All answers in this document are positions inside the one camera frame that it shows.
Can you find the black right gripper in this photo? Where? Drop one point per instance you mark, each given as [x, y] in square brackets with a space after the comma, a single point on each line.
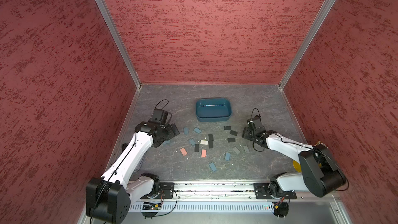
[245, 132]

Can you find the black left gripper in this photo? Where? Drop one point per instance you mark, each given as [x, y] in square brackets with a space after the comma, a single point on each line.
[171, 134]

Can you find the grey eraser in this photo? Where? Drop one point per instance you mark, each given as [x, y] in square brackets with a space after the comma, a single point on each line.
[246, 149]
[236, 150]

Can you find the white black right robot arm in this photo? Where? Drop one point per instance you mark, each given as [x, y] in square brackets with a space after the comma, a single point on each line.
[320, 173]

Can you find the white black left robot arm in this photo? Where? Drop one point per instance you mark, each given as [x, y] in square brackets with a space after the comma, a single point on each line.
[109, 197]

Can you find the black eraser tilted right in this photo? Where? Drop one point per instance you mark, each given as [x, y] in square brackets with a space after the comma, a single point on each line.
[234, 133]

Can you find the blue eraser centre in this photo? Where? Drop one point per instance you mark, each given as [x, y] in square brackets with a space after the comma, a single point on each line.
[192, 142]

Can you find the blue eraser tilted top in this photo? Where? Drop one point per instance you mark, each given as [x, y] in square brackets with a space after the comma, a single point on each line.
[197, 130]

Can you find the black eraser left centre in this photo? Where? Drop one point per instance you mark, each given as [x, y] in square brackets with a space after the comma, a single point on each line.
[196, 147]

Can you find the blue eraser front right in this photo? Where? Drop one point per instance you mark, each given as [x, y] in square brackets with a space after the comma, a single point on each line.
[227, 156]

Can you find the black eraser upper centre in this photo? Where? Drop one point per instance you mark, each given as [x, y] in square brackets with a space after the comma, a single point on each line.
[210, 137]

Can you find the teal plastic storage box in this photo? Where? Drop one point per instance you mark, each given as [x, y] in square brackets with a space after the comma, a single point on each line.
[213, 110]

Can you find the yellow pencil cup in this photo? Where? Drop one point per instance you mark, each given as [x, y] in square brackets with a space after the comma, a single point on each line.
[297, 166]

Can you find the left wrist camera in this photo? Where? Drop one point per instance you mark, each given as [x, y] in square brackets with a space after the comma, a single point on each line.
[159, 116]

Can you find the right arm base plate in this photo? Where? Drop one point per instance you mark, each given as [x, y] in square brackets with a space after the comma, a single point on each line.
[261, 190]

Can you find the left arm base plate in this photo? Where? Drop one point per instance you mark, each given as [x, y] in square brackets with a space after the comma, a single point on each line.
[160, 191]

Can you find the aluminium front rail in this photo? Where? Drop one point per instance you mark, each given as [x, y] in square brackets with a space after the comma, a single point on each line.
[219, 191]

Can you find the left corner aluminium post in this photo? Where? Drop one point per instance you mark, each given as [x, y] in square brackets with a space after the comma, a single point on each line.
[118, 41]

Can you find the corner aluminium post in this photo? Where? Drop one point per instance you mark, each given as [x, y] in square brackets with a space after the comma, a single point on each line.
[118, 41]
[315, 26]

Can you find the right corner aluminium post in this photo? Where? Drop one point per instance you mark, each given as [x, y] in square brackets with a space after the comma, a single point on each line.
[315, 26]

